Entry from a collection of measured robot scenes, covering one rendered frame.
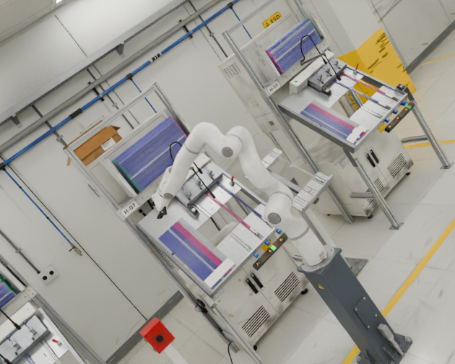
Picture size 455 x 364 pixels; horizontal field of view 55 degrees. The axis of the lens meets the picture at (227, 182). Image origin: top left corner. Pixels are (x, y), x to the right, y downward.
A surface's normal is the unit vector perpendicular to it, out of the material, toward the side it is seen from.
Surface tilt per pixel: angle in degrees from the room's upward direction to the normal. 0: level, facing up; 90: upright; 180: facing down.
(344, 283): 90
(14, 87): 90
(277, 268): 90
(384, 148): 90
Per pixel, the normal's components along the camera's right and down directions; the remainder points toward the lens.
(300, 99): -0.11, -0.57
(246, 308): 0.40, 0.02
